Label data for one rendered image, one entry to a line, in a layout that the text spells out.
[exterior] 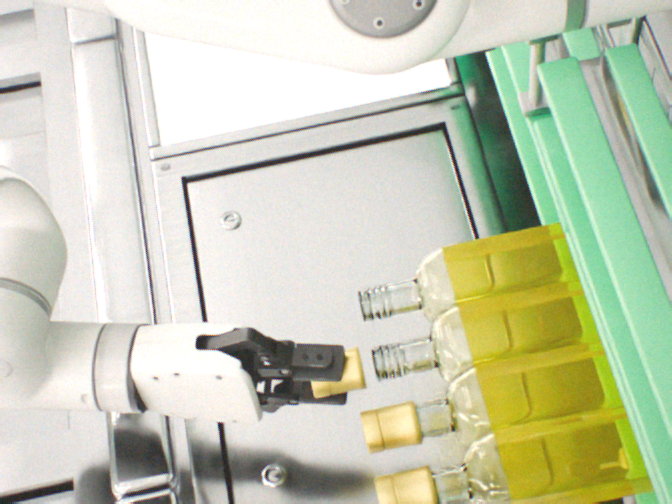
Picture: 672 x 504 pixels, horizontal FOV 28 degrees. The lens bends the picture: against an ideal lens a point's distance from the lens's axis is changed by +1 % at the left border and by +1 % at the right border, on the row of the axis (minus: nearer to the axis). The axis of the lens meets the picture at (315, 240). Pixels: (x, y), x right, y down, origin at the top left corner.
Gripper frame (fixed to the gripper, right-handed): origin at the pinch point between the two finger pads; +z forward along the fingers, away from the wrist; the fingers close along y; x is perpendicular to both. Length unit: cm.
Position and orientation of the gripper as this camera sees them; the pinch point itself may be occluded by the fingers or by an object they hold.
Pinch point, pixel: (321, 374)
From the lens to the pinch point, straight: 109.9
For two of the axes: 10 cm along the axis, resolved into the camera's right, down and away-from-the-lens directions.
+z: 9.9, 0.2, -1.4
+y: -1.1, -5.4, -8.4
